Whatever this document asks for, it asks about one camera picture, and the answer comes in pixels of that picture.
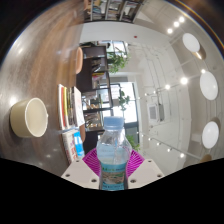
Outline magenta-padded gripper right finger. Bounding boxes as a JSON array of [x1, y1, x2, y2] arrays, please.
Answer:
[[127, 148, 165, 190]]

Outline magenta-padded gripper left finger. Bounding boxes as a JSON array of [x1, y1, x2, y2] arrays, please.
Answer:
[[60, 148, 102, 190]]

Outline clear blue-capped water bottle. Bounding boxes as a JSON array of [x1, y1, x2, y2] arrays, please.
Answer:
[[96, 115, 133, 191]]

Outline flat book with blue cover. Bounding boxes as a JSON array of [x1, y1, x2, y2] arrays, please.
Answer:
[[61, 128, 86, 164]]

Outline large leafy potted plant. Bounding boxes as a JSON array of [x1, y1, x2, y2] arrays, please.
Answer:
[[125, 134, 141, 153]]

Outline white ceiling air conditioner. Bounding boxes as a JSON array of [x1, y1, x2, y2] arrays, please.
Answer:
[[146, 102, 165, 126]]

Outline stack of books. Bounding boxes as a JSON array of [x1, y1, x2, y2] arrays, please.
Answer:
[[58, 83, 86, 131]]

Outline potted plant in white pot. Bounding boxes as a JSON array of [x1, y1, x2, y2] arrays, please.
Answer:
[[118, 88, 131, 111]]

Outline ceiling lights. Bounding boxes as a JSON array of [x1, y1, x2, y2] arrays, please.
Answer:
[[139, 15, 220, 159]]

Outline small bushy potted plant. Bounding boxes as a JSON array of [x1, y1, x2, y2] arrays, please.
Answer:
[[106, 51, 129, 74]]

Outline low dark shelf unit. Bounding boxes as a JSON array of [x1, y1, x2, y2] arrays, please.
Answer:
[[75, 44, 114, 156]]

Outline tall dark bookshelf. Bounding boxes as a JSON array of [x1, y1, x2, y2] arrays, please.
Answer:
[[83, 0, 148, 24]]

